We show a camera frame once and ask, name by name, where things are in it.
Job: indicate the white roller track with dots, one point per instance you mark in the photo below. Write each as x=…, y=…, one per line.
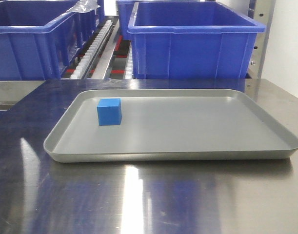
x=87, y=62

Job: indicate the front right blue bin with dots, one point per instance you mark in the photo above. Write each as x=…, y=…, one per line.
x=191, y=39

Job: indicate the blue bin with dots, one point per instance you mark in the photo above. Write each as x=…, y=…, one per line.
x=124, y=17
x=38, y=38
x=191, y=39
x=91, y=20

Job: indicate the front left blue bin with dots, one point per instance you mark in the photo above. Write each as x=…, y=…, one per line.
x=38, y=38

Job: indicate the rear right blue bin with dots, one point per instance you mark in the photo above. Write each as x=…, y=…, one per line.
x=124, y=17

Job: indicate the clear plastic bag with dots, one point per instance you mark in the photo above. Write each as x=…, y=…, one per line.
x=85, y=6

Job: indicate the grey metal tray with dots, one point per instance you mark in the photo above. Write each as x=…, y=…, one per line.
x=169, y=124

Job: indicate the steel shelf upright post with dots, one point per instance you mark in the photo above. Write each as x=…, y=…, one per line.
x=262, y=11

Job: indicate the blue cube block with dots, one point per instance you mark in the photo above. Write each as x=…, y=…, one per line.
x=109, y=111

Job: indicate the rear left blue bin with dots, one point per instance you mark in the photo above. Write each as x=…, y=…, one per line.
x=91, y=20

